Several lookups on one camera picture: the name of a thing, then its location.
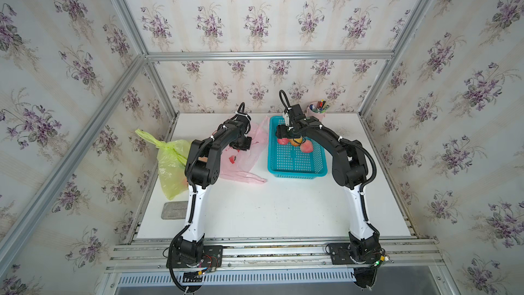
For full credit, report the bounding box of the pink plastic bag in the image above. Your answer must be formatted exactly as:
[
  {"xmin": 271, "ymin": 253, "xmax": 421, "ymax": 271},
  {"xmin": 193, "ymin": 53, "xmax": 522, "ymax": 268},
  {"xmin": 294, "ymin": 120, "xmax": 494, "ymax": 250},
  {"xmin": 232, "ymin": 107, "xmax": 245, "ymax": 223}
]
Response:
[{"xmin": 219, "ymin": 116, "xmax": 270, "ymax": 184}]

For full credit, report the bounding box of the yellow-green plastic bag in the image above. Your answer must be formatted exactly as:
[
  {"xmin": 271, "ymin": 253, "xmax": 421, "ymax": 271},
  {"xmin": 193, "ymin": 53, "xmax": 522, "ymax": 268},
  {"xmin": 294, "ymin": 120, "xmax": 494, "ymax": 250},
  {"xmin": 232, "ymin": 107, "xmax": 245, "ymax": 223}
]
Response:
[{"xmin": 135, "ymin": 129, "xmax": 190, "ymax": 201}]

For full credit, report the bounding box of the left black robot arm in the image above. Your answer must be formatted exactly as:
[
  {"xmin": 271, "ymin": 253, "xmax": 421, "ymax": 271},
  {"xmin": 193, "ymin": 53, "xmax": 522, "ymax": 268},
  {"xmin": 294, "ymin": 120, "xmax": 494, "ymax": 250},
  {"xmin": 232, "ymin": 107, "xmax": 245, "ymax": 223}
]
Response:
[{"xmin": 166, "ymin": 103, "xmax": 252, "ymax": 267}]

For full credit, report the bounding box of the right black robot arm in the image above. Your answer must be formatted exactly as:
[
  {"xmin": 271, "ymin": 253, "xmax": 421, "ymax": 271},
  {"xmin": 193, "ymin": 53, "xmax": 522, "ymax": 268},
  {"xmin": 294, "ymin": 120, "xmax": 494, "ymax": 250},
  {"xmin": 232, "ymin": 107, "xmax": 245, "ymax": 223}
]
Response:
[{"xmin": 276, "ymin": 90, "xmax": 383, "ymax": 265}]

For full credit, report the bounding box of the yellow-orange peach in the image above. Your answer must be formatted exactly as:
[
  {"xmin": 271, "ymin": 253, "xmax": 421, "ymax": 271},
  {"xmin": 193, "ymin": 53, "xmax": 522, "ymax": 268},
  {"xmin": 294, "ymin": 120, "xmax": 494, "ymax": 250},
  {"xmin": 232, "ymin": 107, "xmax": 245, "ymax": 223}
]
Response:
[{"xmin": 289, "ymin": 138, "xmax": 304, "ymax": 147}]

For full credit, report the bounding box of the pink peach right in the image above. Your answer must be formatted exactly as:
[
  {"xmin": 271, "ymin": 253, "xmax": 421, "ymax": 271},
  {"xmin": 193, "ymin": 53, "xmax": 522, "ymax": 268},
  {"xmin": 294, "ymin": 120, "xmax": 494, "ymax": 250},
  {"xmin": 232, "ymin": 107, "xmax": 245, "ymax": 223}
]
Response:
[{"xmin": 300, "ymin": 140, "xmax": 314, "ymax": 154}]

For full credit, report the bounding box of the teal plastic basket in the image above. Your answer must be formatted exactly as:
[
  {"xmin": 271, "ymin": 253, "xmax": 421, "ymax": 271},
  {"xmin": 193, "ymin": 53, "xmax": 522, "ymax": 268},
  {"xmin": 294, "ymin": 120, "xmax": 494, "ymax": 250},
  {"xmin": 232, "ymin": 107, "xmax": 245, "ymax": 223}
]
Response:
[{"xmin": 267, "ymin": 116, "xmax": 328, "ymax": 180}]

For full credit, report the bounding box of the pink pen cup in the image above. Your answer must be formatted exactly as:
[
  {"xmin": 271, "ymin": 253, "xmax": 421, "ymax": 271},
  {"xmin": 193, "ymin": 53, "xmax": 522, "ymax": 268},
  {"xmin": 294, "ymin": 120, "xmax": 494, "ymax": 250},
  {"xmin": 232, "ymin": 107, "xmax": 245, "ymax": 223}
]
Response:
[{"xmin": 306, "ymin": 101, "xmax": 329, "ymax": 121}]

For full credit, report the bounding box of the grey eraser block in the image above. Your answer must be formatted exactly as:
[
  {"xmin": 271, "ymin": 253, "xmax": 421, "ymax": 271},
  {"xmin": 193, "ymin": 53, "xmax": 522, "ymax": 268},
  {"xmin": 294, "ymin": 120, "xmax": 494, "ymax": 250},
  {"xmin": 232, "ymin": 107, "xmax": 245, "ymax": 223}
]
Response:
[{"xmin": 161, "ymin": 201, "xmax": 188, "ymax": 221}]

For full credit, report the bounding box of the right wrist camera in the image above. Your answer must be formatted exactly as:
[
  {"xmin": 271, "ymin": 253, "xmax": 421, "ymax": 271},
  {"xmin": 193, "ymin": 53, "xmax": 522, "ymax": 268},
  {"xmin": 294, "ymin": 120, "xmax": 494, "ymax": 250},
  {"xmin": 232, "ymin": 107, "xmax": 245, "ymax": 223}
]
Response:
[{"xmin": 282, "ymin": 110, "xmax": 292, "ymax": 128}]

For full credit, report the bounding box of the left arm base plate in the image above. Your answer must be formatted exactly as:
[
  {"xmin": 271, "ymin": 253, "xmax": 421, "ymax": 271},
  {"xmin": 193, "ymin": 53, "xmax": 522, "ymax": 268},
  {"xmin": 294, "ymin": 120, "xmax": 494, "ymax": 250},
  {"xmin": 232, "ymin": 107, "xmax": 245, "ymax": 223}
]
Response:
[{"xmin": 166, "ymin": 245, "xmax": 224, "ymax": 270}]

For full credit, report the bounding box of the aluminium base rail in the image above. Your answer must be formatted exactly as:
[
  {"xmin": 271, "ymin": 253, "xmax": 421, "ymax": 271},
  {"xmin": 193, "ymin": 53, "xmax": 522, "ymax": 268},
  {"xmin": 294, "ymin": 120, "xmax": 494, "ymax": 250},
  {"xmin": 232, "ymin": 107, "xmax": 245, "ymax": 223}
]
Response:
[{"xmin": 103, "ymin": 237, "xmax": 445, "ymax": 273}]

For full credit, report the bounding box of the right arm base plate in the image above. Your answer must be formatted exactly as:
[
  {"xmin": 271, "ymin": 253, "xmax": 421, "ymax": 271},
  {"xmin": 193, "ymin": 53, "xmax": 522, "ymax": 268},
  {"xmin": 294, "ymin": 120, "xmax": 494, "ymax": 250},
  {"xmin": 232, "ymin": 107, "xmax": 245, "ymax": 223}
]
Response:
[{"xmin": 326, "ymin": 243, "xmax": 389, "ymax": 268}]

